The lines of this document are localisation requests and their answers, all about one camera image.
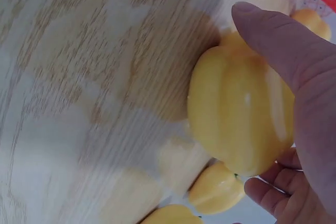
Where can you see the person's right hand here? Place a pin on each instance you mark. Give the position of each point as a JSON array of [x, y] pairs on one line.
[[312, 119]]

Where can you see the yellow bell pepper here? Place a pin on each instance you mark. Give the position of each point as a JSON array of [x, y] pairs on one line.
[[313, 23], [215, 192], [170, 214], [236, 111]]

